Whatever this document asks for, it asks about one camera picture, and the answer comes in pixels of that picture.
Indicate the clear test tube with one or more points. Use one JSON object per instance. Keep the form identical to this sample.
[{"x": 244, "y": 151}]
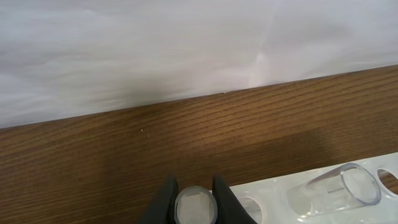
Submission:
[
  {"x": 196, "y": 207},
  {"x": 335, "y": 193}
]

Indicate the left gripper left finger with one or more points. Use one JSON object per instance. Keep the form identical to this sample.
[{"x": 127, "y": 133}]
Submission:
[{"x": 163, "y": 205}]

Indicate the white test tube rack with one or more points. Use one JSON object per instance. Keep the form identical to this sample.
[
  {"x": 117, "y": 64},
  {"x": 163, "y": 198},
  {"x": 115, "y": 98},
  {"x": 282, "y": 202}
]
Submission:
[{"x": 273, "y": 189}]

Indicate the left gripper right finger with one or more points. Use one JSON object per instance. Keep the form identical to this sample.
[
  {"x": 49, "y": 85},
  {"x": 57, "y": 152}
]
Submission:
[{"x": 228, "y": 208}]

